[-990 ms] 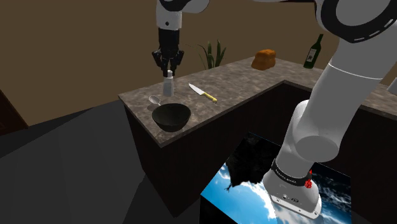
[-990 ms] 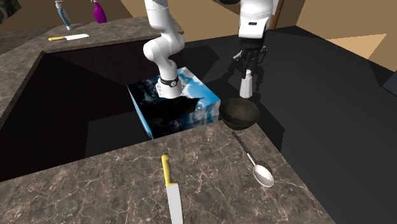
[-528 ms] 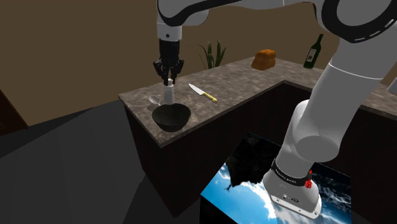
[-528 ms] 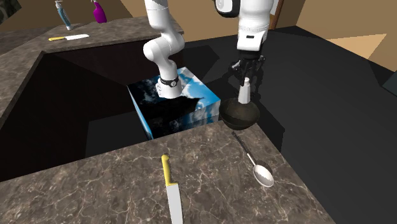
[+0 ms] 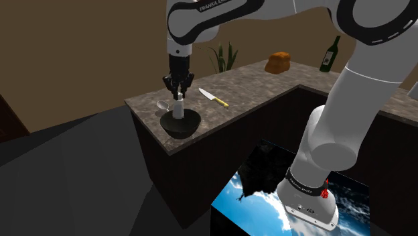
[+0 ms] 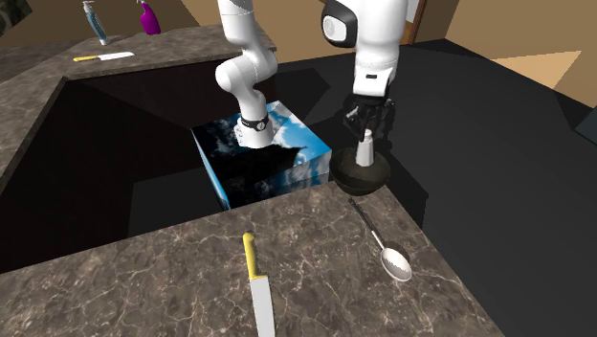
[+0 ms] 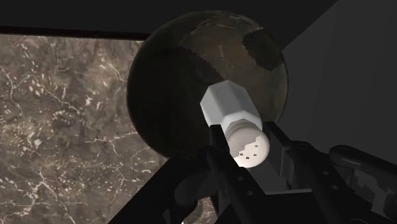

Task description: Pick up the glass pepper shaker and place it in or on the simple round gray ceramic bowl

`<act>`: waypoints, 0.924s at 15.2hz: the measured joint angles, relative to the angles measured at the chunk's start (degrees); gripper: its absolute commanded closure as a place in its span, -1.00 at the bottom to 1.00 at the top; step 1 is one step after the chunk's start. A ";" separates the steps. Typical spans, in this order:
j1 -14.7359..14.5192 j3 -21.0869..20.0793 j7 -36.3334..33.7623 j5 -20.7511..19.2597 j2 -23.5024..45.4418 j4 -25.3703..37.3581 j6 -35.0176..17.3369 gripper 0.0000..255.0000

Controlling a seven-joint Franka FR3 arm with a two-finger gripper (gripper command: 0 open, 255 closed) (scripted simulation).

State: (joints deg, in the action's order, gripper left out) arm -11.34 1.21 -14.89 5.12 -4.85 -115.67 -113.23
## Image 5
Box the yellow-handled kitchen knife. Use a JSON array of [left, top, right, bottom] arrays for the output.
[[198, 86, 230, 109]]

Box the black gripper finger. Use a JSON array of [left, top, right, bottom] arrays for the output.
[[179, 72, 196, 99], [162, 74, 178, 100]]

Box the white shaker bottle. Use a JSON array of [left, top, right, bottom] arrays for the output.
[[172, 92, 186, 119]]

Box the green wine bottle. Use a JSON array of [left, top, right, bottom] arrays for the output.
[[319, 35, 342, 73]]

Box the black bowl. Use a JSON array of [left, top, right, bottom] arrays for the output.
[[159, 109, 202, 140]]

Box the sky-patterned robot stand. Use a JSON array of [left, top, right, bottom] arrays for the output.
[[210, 139, 371, 236]]

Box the green leafy plant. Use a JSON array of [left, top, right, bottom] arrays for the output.
[[196, 41, 239, 74]]

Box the dark kitchen counter cabinet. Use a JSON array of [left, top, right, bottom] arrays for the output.
[[130, 84, 418, 236]]

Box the brown bread loaf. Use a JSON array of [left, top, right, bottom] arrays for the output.
[[264, 51, 292, 75]]

